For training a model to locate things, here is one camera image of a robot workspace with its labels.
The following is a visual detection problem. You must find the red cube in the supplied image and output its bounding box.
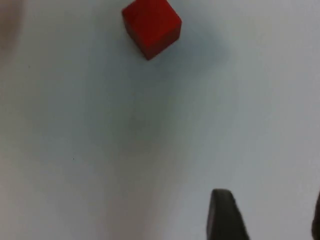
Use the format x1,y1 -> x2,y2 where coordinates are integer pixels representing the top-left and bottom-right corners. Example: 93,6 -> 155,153
121,0 -> 183,62

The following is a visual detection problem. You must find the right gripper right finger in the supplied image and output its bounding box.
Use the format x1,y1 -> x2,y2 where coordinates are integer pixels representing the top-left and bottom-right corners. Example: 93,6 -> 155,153
310,191 -> 320,240

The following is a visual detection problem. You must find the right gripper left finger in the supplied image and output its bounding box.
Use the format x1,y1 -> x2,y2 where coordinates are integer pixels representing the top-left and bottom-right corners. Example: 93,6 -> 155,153
206,188 -> 251,240

